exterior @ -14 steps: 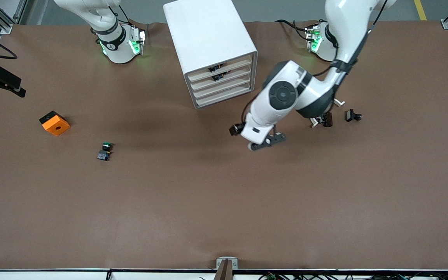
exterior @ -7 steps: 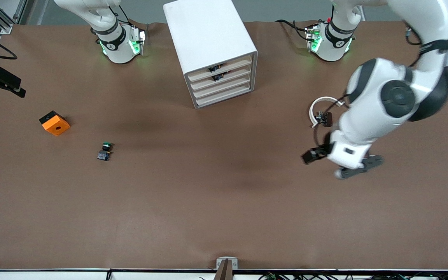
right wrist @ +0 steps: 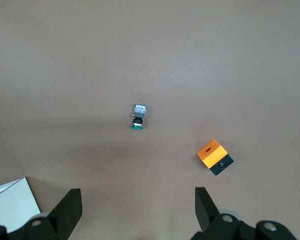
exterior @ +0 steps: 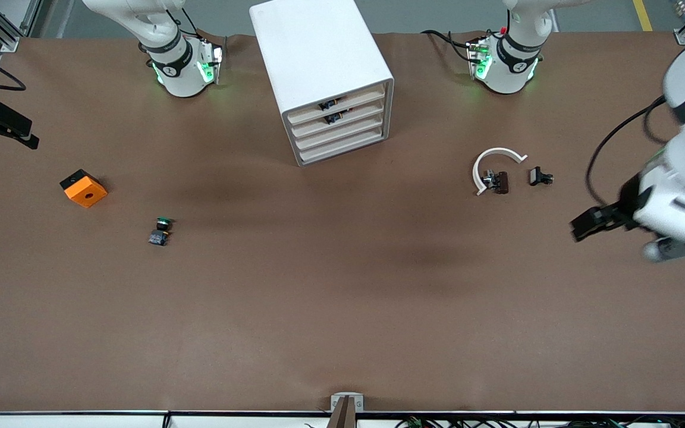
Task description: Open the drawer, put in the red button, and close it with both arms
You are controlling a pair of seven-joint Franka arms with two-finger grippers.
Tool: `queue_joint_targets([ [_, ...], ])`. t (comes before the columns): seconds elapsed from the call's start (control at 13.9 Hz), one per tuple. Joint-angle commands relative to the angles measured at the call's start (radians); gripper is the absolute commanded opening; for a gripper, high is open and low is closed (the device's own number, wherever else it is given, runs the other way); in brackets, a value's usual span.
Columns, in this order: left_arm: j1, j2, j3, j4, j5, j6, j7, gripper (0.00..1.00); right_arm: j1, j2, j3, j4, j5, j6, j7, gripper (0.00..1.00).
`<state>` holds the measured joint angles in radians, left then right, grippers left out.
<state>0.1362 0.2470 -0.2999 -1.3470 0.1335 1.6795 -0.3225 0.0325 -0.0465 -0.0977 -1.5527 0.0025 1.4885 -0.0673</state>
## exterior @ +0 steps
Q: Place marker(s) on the red push button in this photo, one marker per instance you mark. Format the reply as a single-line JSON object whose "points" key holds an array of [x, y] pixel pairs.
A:
{"points": [[333, 117]]}

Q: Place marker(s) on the orange box with hole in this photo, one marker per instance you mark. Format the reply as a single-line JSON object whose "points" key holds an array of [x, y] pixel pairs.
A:
{"points": [[84, 190]]}

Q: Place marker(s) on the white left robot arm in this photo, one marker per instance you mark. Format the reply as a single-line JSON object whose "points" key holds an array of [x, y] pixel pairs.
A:
{"points": [[506, 74]]}

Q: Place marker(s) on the brown table cover sheet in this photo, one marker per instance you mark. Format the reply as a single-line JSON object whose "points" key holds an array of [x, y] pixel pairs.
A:
{"points": [[342, 297]]}

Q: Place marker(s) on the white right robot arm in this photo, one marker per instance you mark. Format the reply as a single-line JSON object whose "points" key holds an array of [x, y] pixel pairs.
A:
{"points": [[182, 77]]}

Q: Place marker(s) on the small black drawer item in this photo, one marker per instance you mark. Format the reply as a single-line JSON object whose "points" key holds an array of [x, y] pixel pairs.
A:
{"points": [[327, 106]]}

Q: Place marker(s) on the green push button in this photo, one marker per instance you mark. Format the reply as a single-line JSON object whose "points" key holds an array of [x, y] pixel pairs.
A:
{"points": [[161, 232]]}

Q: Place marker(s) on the grey metal mount bracket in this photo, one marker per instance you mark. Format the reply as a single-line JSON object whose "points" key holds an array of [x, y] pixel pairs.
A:
{"points": [[359, 404]]}

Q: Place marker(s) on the yellow floor tape strip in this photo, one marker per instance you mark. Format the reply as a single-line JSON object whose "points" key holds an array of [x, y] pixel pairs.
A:
{"points": [[642, 15]]}

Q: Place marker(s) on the white curved plastic arc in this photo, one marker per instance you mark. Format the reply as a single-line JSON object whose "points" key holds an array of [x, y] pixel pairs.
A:
{"points": [[497, 151]]}

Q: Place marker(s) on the white drawer cabinet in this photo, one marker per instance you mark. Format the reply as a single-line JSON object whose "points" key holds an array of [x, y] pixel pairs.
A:
{"points": [[313, 53]]}

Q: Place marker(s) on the dark brown electrical component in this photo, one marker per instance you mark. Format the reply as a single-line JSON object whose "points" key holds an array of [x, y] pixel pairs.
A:
{"points": [[500, 182]]}

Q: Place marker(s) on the white plastic drawer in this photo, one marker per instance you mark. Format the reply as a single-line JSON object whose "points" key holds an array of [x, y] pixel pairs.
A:
{"points": [[366, 111], [366, 97], [366, 138], [366, 125]]}

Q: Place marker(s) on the dark brown upright bar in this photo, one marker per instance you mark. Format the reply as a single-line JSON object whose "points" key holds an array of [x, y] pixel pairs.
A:
{"points": [[342, 416]]}

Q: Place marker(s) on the white table edge rail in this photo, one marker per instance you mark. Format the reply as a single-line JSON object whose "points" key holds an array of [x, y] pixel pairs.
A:
{"points": [[81, 421]]}

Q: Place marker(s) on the small black switch part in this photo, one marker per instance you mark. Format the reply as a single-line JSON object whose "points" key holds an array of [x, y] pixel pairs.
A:
{"points": [[537, 176]]}

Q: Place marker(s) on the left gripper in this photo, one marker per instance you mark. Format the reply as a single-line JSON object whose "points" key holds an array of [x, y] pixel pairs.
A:
{"points": [[626, 206]]}

